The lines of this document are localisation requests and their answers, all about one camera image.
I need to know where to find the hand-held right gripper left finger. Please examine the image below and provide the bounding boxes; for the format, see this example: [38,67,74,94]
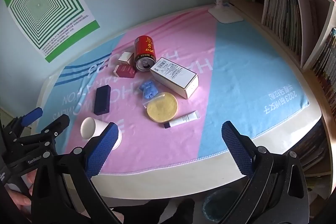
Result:
[31,122,122,224]

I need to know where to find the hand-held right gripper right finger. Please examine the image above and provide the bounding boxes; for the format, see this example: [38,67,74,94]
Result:
[221,121,310,224]

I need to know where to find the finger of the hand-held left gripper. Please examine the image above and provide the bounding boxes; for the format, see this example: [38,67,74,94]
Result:
[0,107,44,140]
[12,114,71,151]

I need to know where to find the white paper cup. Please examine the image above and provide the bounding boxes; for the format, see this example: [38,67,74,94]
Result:
[80,117,123,149]

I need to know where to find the black rectangular case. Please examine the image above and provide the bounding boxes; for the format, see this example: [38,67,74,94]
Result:
[94,85,111,116]

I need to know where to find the teal lined trash bin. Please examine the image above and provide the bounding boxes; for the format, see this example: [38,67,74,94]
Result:
[202,189,247,224]

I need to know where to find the white tube with black cap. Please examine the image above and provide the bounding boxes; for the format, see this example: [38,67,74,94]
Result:
[164,111,201,129]

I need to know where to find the round yellow disc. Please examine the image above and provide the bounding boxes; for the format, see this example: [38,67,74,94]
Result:
[146,92,179,123]

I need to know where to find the blue item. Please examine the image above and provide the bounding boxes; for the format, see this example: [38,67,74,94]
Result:
[138,79,161,106]

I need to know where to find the small red box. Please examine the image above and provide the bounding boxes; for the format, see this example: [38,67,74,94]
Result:
[114,64,136,79]

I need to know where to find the small white box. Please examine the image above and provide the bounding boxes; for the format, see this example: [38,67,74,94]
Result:
[118,52,135,65]

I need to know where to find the long white carton box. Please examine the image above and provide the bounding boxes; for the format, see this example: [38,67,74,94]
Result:
[150,57,199,100]

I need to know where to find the red drink can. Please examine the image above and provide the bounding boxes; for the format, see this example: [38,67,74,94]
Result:
[134,35,157,72]

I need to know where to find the person's left hand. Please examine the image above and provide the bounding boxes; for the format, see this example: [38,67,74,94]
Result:
[9,171,36,213]

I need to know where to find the books under desk level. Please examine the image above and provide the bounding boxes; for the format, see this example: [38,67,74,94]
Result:
[297,122,331,172]

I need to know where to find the pink and blue printed towel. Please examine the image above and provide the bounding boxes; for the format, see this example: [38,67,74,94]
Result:
[35,7,310,174]

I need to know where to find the row of colourful books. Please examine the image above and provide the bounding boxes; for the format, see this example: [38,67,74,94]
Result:
[311,27,336,117]

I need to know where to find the white desk lamp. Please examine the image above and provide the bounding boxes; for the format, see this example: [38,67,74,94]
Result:
[208,0,244,23]

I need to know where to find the wooden bookshelf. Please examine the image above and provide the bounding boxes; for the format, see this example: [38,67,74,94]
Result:
[226,0,336,214]

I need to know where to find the row of thin magazines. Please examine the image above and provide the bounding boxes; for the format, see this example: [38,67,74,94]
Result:
[262,0,302,56]

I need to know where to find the green and white wall poster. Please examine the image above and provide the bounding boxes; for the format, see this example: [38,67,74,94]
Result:
[3,0,101,64]

